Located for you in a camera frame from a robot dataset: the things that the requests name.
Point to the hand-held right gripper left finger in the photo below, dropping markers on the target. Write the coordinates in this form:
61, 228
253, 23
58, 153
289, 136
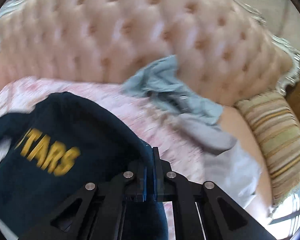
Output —
144, 185

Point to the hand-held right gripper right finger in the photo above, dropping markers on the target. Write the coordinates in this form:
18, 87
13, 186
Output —
155, 177

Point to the navy sweatshirt with yellow print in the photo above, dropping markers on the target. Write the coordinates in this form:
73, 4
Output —
65, 130

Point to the pink floral blanket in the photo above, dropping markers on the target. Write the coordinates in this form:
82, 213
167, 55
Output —
152, 125

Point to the grey garment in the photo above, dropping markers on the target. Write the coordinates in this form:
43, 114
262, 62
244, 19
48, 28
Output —
215, 140

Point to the light blue garment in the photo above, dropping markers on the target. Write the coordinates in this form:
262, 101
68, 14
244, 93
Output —
165, 87

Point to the striped fringed pillow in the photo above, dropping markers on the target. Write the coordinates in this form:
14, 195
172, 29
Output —
277, 135

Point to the beige tufted leather sofa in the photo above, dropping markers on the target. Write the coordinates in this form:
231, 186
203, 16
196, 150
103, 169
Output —
115, 30

